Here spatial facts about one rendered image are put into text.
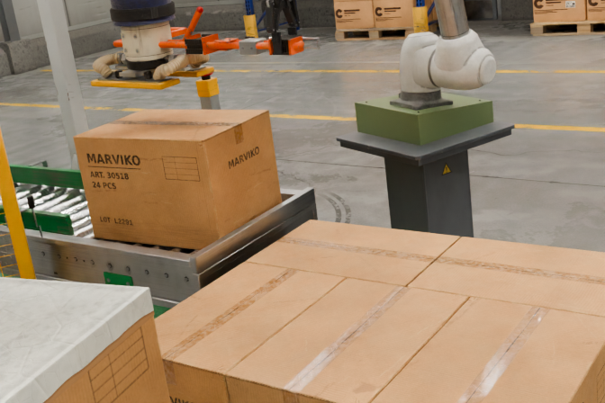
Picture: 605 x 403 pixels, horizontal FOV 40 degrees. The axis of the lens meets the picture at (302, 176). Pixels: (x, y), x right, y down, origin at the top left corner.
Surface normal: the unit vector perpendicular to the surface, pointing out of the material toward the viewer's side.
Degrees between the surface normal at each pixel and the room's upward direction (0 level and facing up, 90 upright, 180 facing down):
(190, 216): 90
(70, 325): 0
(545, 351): 0
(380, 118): 90
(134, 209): 90
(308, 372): 0
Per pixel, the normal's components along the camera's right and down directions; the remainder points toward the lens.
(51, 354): -0.13, -0.95
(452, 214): 0.55, 0.18
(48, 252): -0.55, 0.31
